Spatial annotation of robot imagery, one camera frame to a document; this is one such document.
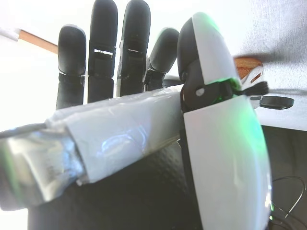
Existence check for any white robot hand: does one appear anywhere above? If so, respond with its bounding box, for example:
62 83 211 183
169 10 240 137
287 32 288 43
27 0 273 230

